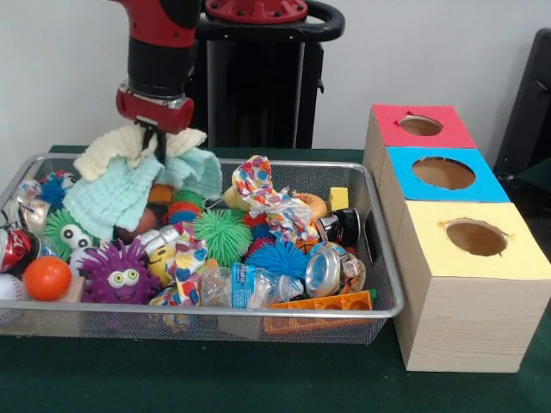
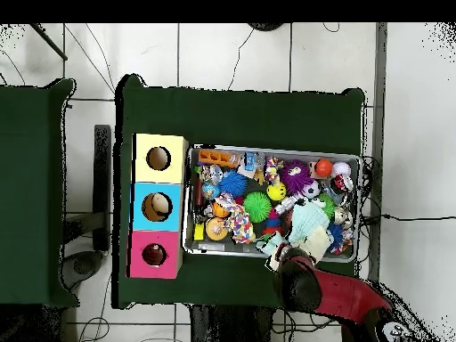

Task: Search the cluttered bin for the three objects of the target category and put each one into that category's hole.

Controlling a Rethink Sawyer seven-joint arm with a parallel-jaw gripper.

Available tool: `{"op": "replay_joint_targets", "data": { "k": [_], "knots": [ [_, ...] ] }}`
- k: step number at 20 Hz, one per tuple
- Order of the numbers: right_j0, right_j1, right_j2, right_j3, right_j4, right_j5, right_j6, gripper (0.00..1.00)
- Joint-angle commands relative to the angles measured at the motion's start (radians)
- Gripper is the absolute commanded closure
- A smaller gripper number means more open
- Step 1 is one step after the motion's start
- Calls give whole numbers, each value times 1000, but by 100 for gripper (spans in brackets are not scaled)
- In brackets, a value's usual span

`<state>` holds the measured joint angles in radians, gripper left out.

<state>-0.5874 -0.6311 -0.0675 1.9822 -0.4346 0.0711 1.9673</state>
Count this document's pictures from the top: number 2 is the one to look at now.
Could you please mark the cream waffle cloth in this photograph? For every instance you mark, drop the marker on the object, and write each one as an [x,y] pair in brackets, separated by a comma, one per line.
[318,244]

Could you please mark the long orange building block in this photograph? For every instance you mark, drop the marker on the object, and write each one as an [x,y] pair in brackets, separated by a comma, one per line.
[218,157]

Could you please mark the small soccer ball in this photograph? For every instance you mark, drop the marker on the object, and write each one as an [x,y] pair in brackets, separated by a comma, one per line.
[311,189]

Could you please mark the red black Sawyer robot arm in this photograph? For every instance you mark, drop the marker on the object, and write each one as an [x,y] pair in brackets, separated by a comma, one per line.
[335,292]

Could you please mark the tan orange ball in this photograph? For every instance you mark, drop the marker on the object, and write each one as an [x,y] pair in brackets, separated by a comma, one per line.
[215,229]

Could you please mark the white baseball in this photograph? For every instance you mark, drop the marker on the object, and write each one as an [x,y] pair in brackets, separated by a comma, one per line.
[340,169]

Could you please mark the shallow clear mesh bin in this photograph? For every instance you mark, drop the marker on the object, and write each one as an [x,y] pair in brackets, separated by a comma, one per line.
[348,171]

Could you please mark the large blue spiky ball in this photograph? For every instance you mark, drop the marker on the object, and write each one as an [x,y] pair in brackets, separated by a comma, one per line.
[233,183]

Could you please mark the wooden box with three holes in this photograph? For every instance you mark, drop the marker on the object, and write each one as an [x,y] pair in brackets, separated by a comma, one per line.
[158,192]

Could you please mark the black round base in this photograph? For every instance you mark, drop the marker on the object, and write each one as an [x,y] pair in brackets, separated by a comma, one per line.
[266,26]

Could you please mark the purple spiky ball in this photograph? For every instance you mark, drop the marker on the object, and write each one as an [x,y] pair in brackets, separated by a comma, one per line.
[295,177]

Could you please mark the colourful patterned cloth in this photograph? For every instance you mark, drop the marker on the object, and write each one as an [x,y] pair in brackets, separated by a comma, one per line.
[235,217]

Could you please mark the green spiky ball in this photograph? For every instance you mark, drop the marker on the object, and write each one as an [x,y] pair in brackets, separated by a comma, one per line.
[257,206]

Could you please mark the side table with green cloth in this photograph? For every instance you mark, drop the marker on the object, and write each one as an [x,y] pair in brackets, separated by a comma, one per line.
[28,235]

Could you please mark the yellow smiley ball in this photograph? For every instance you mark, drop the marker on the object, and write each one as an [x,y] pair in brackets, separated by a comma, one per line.
[276,191]

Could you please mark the dark green table cloth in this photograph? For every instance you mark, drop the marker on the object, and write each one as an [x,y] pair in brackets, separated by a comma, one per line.
[157,107]

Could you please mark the black panel on stand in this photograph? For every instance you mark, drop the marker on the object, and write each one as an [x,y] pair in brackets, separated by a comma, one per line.
[102,185]

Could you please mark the light blue knitted cloth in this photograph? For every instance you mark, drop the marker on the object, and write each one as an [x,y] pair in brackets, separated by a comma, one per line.
[306,219]

